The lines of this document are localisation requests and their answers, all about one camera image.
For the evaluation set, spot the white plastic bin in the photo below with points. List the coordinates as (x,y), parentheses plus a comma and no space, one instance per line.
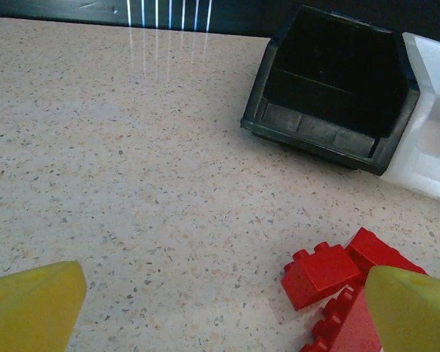
(436,73)

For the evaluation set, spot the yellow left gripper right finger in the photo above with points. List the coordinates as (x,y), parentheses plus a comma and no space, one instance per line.
(414,315)

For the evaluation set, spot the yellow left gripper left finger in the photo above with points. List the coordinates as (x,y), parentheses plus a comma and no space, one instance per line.
(29,311)

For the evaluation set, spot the black plastic bin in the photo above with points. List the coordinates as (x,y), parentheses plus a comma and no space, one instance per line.
(333,80)

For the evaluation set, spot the long red lego brick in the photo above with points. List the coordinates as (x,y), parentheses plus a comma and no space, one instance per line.
(352,322)

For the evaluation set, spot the small red lego brick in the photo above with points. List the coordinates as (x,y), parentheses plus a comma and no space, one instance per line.
(322,278)
(374,249)

